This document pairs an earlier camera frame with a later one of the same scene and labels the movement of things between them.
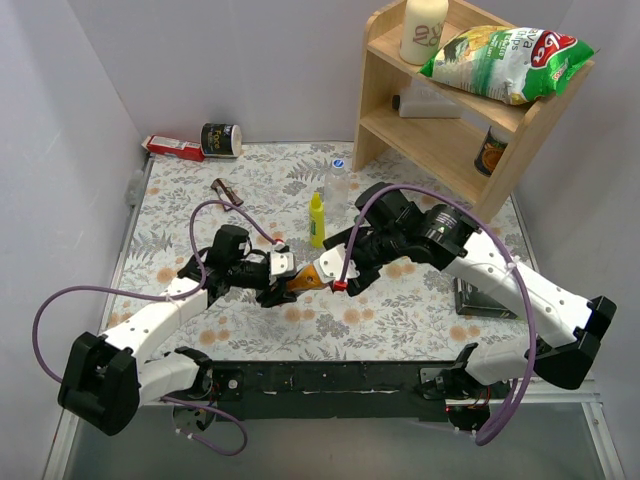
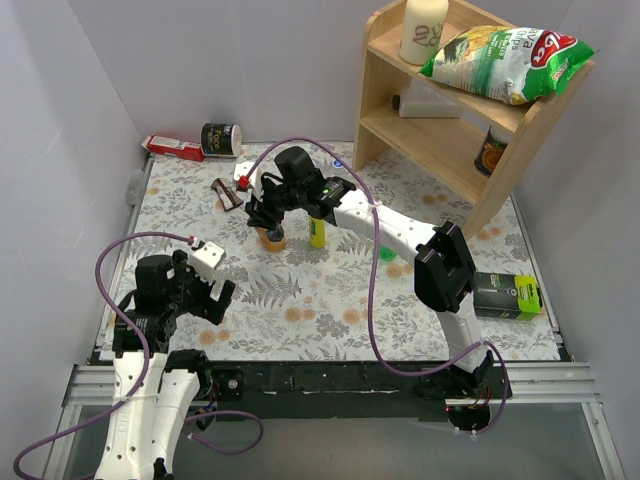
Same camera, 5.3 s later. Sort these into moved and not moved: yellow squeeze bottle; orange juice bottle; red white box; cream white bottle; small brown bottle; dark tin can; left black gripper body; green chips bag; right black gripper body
Moved: left black gripper body; orange juice bottle; right black gripper body
Not moved: cream white bottle; red white box; dark tin can; green chips bag; small brown bottle; yellow squeeze bottle
